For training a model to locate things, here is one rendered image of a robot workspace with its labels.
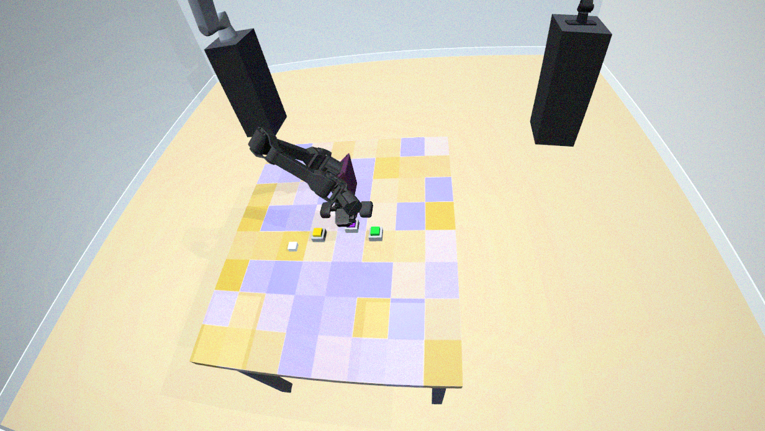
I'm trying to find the yellow button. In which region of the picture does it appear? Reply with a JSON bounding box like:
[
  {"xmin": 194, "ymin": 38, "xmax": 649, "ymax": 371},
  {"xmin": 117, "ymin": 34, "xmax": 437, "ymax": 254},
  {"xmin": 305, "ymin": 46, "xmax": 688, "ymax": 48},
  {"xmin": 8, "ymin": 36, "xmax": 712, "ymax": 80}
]
[{"xmin": 311, "ymin": 228, "xmax": 327, "ymax": 243}]

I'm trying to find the purple button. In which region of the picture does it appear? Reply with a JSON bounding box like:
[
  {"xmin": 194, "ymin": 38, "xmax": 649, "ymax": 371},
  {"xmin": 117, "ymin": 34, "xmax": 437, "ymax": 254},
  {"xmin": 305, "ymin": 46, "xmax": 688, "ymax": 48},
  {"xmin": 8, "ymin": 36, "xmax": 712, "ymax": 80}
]
[{"xmin": 345, "ymin": 219, "xmax": 360, "ymax": 233}]

